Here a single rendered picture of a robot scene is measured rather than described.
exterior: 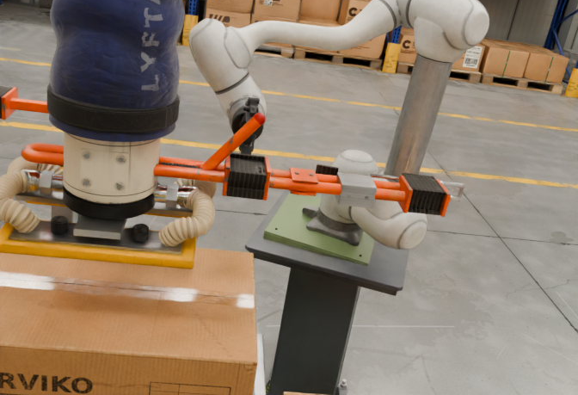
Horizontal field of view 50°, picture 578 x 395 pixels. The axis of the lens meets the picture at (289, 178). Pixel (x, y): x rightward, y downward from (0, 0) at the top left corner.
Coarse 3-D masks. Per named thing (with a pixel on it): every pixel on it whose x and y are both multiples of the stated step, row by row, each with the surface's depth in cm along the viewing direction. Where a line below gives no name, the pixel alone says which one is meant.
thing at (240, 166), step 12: (228, 156) 118; (240, 156) 121; (252, 156) 121; (228, 168) 113; (240, 168) 116; (252, 168) 117; (264, 168) 118; (228, 180) 114; (240, 180) 113; (252, 180) 113; (264, 180) 114; (228, 192) 114; (240, 192) 114; (252, 192) 114; (264, 192) 115
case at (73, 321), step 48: (0, 288) 122; (48, 288) 124; (96, 288) 127; (144, 288) 129; (192, 288) 132; (240, 288) 135; (0, 336) 109; (48, 336) 111; (96, 336) 113; (144, 336) 115; (192, 336) 117; (240, 336) 119; (0, 384) 111; (48, 384) 112; (96, 384) 113; (144, 384) 113; (192, 384) 114; (240, 384) 115
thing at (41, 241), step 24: (0, 240) 104; (24, 240) 105; (48, 240) 106; (72, 240) 107; (96, 240) 108; (120, 240) 109; (144, 240) 110; (192, 240) 114; (144, 264) 108; (168, 264) 108; (192, 264) 108
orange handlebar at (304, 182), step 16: (48, 112) 135; (32, 144) 113; (48, 144) 115; (32, 160) 110; (48, 160) 110; (160, 160) 117; (176, 160) 117; (192, 160) 118; (176, 176) 114; (192, 176) 114; (208, 176) 114; (272, 176) 117; (288, 176) 120; (304, 176) 118; (320, 176) 121; (336, 176) 122; (304, 192) 118; (320, 192) 118; (336, 192) 118; (384, 192) 119; (400, 192) 120
